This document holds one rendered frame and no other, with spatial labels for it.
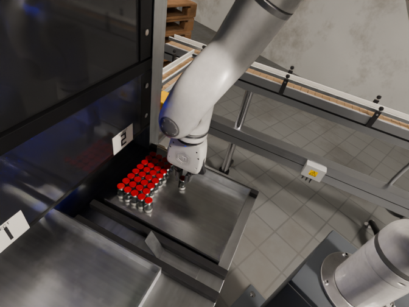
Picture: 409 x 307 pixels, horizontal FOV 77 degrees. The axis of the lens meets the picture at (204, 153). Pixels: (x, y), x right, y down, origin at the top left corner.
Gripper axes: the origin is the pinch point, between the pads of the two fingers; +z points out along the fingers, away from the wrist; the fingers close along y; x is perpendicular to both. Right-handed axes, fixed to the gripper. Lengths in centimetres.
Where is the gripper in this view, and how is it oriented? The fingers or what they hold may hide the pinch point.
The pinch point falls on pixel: (183, 175)
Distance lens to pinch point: 76.5
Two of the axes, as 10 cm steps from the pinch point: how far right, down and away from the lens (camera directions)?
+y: 9.0, 4.0, -2.0
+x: 4.1, -5.6, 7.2
